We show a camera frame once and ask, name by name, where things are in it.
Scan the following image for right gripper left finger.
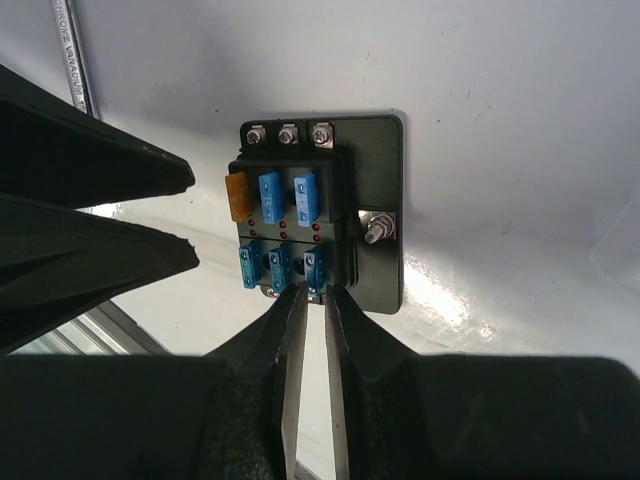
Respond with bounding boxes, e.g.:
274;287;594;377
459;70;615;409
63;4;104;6
1;285;308;479

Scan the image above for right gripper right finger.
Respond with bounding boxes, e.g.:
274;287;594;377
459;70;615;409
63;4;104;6
325;287;639;479

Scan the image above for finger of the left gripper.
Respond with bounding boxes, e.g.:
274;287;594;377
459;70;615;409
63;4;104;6
1;195;199;353
1;68;194;208

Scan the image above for blue blade fuse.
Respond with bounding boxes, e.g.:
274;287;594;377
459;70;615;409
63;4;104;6
294;172;318;227
303;245;324;298
259;172;284;225

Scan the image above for orange blade fuse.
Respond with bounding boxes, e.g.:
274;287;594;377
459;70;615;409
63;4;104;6
225;172;252;223

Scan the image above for black fuse box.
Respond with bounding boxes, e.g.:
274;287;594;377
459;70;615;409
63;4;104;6
226;114;404;314

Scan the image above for blue inserted fuse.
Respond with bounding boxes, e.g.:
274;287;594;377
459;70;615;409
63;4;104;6
238;241;262;289
267;244;291;293

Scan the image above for silver wrench centre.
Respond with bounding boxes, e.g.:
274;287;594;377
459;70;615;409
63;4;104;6
50;0;101;119

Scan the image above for aluminium rail base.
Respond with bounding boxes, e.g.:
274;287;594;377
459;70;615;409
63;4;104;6
12;301;170;355

